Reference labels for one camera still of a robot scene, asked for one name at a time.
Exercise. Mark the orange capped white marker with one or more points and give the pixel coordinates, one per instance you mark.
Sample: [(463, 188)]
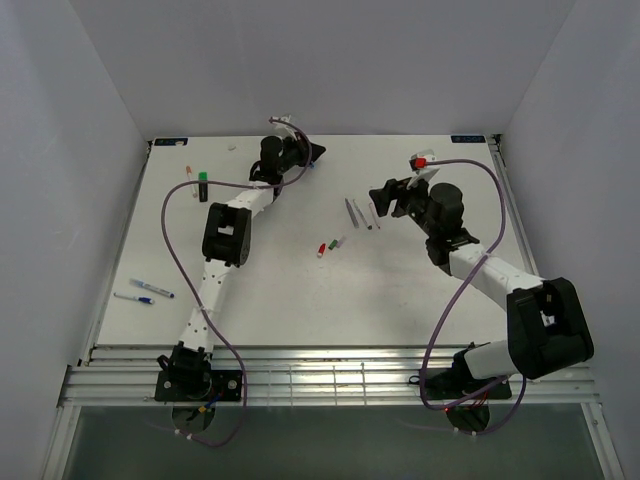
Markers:
[(193, 186)]

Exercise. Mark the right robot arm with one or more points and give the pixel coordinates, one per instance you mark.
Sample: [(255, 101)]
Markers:
[(546, 327)]

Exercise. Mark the blue label sticker left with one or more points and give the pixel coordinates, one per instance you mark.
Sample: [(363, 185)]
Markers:
[(170, 142)]

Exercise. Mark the blue ballpoint pen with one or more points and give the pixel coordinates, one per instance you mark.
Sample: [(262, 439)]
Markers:
[(152, 288), (134, 298)]

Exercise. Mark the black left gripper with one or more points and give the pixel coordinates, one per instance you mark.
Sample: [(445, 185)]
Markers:
[(300, 146)]

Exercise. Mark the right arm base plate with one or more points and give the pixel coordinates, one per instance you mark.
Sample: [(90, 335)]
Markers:
[(440, 384)]

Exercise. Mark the blue ballpoint pen upper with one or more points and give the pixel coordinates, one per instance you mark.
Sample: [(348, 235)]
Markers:
[(152, 288)]

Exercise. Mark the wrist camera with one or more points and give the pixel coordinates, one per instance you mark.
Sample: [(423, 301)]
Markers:
[(421, 166), (282, 125)]

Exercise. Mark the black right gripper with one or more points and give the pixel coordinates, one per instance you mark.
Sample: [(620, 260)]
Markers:
[(394, 190)]

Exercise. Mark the aluminium rail frame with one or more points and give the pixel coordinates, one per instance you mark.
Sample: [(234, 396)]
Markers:
[(561, 416)]

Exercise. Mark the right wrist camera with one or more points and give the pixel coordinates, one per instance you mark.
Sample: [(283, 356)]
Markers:
[(421, 166)]

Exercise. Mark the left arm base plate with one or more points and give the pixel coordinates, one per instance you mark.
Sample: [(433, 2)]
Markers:
[(222, 385)]

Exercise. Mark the blue ballpoint pen lower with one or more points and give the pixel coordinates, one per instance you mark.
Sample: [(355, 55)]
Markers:
[(134, 298)]

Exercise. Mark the blue label sticker right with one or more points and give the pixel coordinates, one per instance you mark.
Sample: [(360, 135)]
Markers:
[(468, 139)]

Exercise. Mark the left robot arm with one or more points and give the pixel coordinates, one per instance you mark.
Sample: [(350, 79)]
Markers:
[(227, 240)]

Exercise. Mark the red capped white marker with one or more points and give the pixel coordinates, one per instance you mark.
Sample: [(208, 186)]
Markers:
[(374, 215)]

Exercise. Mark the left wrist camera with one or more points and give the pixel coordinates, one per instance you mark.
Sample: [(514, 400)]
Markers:
[(282, 125)]

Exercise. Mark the green black highlighter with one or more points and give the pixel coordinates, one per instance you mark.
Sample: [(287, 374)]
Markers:
[(203, 187)]

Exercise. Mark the purple highlighter pen body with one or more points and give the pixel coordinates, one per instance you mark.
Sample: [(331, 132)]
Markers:
[(351, 213)]

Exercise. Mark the blue label sticker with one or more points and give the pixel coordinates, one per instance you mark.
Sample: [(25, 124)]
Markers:
[(468, 139), (170, 142)]

